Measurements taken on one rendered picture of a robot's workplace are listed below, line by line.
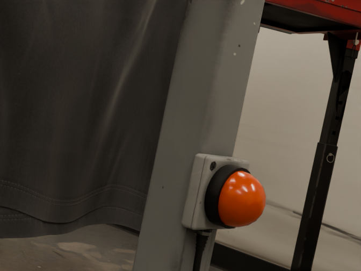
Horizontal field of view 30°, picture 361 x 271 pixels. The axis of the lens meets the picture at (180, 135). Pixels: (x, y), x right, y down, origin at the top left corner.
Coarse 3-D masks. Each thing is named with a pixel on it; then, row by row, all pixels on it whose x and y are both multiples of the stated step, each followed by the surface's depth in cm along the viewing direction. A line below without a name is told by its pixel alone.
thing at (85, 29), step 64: (0, 0) 65; (64, 0) 70; (128, 0) 78; (0, 64) 66; (64, 64) 72; (128, 64) 80; (0, 128) 68; (64, 128) 74; (128, 128) 83; (0, 192) 69; (64, 192) 76; (128, 192) 85
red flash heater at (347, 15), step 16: (272, 0) 184; (288, 0) 185; (304, 0) 187; (320, 0) 188; (336, 0) 190; (352, 0) 192; (272, 16) 218; (288, 16) 211; (304, 16) 205; (320, 16) 190; (336, 16) 191; (352, 16) 193; (304, 32) 230; (320, 32) 222; (336, 32) 215; (352, 32) 210
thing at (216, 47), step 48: (192, 0) 46; (240, 0) 45; (192, 48) 46; (240, 48) 46; (192, 96) 46; (240, 96) 47; (192, 144) 45; (192, 192) 44; (144, 240) 47; (192, 240) 46
